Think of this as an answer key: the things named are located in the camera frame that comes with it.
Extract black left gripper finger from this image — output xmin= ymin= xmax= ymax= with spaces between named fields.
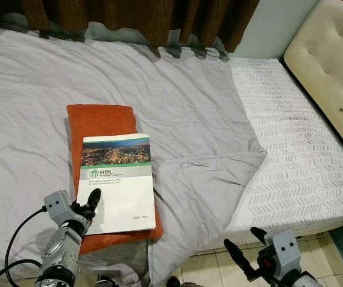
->
xmin=86 ymin=188 xmax=102 ymax=219

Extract white HBL catalogue book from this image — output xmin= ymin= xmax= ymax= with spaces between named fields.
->
xmin=78 ymin=133 xmax=157 ymax=236

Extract orange pillow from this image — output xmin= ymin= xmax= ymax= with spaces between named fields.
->
xmin=66 ymin=104 xmax=163 ymax=257

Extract dark right robot foot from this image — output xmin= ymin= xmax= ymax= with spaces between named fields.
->
xmin=165 ymin=276 xmax=203 ymax=287

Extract white patterned mattress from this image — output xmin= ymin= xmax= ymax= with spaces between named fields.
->
xmin=222 ymin=57 xmax=343 ymax=246

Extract grey blanket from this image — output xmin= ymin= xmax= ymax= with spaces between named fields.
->
xmin=0 ymin=27 xmax=268 ymax=287

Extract cream padded headboard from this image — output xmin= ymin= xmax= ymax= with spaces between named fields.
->
xmin=283 ymin=0 xmax=343 ymax=165

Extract brown curtain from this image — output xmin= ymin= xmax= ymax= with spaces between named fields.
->
xmin=0 ymin=0 xmax=262 ymax=54

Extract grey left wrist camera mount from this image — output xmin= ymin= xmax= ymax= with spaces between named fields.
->
xmin=43 ymin=190 xmax=79 ymax=225

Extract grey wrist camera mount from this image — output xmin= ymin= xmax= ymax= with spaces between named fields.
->
xmin=264 ymin=230 xmax=300 ymax=276
xmin=43 ymin=190 xmax=79 ymax=225

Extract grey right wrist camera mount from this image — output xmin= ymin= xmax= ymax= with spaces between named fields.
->
xmin=264 ymin=230 xmax=300 ymax=276

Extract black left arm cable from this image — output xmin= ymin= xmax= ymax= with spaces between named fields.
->
xmin=0 ymin=206 xmax=47 ymax=287

